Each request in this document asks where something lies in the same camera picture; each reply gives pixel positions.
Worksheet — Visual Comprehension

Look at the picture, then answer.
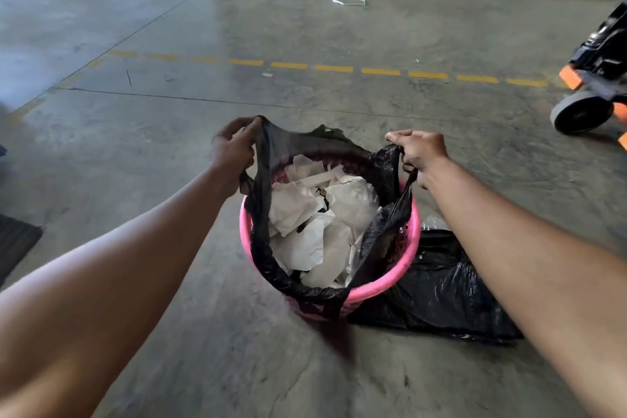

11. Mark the person's right forearm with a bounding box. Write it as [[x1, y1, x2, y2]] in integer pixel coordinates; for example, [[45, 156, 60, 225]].
[[419, 158, 627, 418]]

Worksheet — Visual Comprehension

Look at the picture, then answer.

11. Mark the pink plastic waste basket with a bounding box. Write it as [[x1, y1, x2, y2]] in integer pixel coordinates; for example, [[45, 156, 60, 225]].
[[239, 180, 422, 323]]

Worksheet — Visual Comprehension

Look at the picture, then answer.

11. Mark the person's left hand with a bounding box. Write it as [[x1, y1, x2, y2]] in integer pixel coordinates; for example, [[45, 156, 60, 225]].
[[211, 116, 263, 198]]

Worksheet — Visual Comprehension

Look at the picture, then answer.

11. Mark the person's left forearm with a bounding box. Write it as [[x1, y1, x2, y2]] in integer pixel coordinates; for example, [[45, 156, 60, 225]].
[[0, 165, 241, 418]]

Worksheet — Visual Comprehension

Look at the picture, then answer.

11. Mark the black plastic bin liner bag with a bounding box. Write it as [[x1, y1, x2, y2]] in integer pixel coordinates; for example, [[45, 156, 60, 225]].
[[239, 115, 418, 320]]

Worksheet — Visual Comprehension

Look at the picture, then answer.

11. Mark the dark floor mat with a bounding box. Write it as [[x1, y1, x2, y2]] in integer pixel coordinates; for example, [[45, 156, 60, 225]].
[[0, 214, 44, 288]]

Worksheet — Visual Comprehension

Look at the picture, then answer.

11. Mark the person's right hand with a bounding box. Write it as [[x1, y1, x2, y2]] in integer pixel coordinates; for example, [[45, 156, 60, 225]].
[[385, 129, 451, 190]]

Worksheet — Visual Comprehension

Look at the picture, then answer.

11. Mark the pile of white waste paper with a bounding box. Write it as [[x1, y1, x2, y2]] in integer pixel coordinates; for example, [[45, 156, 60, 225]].
[[267, 154, 382, 289]]

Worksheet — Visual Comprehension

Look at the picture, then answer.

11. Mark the orange black pallet truck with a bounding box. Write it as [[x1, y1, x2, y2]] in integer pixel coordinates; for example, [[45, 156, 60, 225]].
[[550, 1, 627, 151]]

